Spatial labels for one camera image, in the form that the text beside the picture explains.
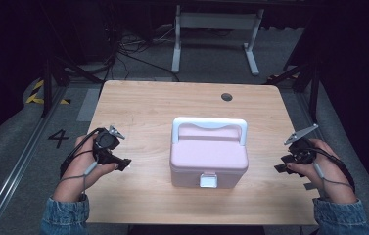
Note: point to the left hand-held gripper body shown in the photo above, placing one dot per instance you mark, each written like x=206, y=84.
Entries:
x=105, y=143

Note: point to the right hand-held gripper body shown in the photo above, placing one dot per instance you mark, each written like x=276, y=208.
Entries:
x=298, y=148

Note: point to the pink storage box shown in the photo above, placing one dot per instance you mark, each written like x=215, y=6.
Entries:
x=208, y=153

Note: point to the person's right hand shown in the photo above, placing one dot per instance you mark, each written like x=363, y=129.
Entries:
x=327, y=173

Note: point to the person's left hand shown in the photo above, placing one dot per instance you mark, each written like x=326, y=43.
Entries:
x=80, y=173

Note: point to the black metal stand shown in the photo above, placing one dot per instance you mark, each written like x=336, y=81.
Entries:
x=307, y=81
x=55, y=73

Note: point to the metal floor rail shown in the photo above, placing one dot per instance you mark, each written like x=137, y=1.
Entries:
x=15, y=169

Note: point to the white metal table frame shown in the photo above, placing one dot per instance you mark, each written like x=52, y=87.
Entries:
x=181, y=42

